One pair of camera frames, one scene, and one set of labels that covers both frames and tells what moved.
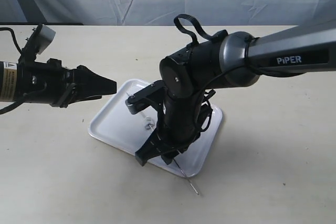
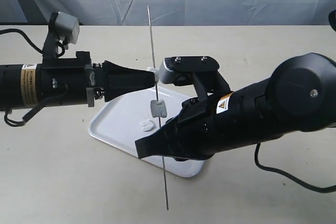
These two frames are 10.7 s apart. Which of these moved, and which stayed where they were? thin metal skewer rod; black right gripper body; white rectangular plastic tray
Moved: thin metal skewer rod; black right gripper body
Stayed: white rectangular plastic tray
